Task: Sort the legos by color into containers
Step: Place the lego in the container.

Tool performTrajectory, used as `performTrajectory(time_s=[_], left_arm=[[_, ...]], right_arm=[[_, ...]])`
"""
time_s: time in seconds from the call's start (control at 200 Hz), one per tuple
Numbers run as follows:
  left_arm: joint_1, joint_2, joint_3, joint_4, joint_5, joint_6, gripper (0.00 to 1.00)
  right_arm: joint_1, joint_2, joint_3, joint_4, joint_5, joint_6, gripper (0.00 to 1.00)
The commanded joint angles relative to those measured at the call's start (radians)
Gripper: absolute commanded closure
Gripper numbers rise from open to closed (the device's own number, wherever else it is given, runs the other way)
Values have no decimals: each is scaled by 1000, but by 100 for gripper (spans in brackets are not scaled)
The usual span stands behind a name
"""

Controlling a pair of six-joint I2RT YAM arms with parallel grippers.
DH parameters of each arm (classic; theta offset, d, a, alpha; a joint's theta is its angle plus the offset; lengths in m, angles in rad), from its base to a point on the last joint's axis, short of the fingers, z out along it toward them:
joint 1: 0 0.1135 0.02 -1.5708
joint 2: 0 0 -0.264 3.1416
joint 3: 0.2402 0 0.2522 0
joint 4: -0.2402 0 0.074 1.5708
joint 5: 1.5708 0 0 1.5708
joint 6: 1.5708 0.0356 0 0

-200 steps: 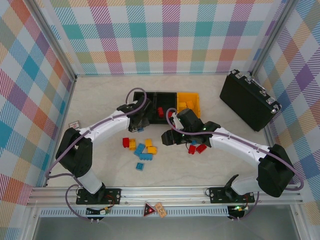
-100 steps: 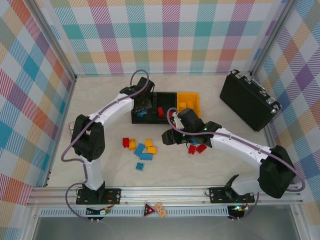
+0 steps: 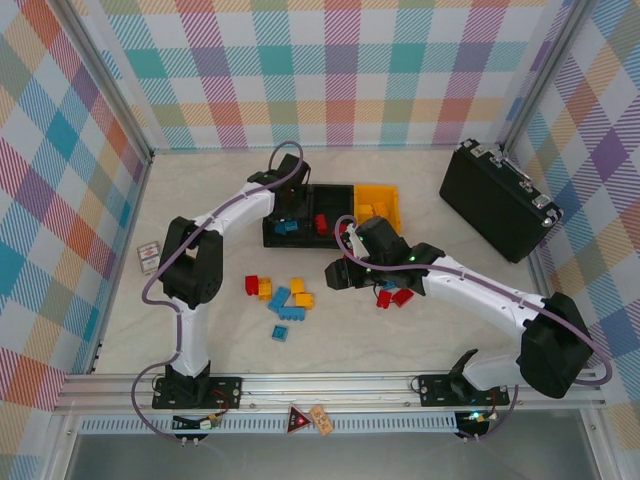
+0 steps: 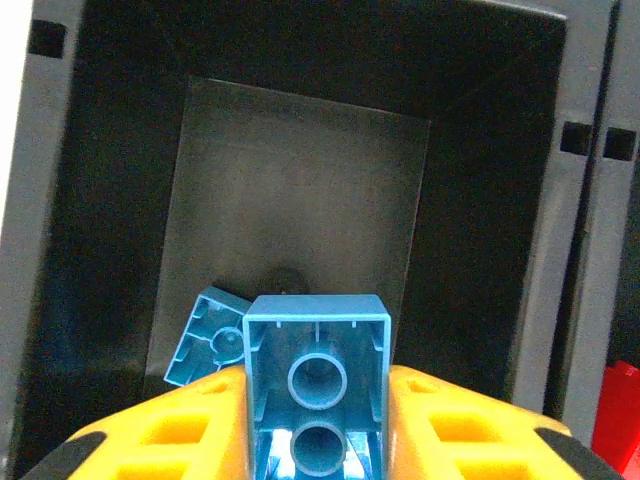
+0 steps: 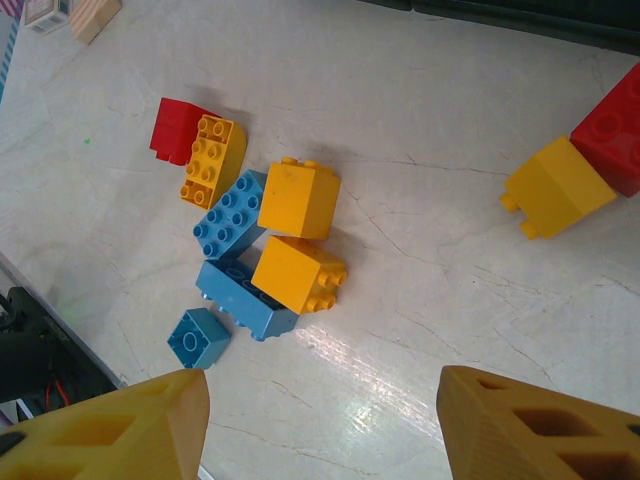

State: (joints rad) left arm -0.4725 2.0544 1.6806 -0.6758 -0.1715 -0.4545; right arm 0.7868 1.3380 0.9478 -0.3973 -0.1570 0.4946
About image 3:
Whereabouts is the grey metal plate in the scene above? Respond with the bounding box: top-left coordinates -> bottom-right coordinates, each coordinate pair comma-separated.
63,432 -> 601,480

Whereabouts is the red triangle sticker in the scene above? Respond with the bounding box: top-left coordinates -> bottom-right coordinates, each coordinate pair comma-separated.
285,405 -> 312,437

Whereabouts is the aluminium frame post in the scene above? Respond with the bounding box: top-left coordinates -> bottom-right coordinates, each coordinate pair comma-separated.
501,0 -> 599,156
58,0 -> 154,166

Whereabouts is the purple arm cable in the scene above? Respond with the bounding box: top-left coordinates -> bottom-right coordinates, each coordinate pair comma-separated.
334,214 -> 614,444
130,141 -> 306,444

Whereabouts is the yellow plastic bin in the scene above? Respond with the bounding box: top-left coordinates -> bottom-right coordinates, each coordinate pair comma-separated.
353,184 -> 401,236

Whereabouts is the orange paper tag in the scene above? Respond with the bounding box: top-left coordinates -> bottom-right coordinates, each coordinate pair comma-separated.
308,406 -> 334,436

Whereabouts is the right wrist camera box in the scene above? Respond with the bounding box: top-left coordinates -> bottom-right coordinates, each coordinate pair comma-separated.
344,224 -> 369,257

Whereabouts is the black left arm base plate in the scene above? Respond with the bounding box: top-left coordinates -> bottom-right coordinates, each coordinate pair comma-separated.
151,375 -> 245,412

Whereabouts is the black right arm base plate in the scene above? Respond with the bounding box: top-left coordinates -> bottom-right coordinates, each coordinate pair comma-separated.
417,373 -> 512,408

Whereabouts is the aluminium mounting rail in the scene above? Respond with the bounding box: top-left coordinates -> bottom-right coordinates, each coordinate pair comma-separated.
53,372 -> 609,415

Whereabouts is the playing card box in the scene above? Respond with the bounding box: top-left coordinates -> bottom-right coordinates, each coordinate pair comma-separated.
136,240 -> 165,276

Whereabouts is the black briefcase with metal latches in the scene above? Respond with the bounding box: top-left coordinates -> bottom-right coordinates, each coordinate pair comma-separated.
438,138 -> 565,265

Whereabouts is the white slotted cable duct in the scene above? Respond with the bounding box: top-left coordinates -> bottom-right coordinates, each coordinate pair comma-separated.
78,412 -> 460,435

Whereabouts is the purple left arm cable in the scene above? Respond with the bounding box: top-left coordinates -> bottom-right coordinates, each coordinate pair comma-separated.
130,141 -> 306,444

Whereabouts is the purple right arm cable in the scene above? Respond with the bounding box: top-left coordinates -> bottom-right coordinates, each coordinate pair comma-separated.
334,214 -> 614,444

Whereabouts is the black plastic bin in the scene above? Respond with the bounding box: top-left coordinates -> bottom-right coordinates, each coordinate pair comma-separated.
262,184 -> 314,250
309,183 -> 357,250

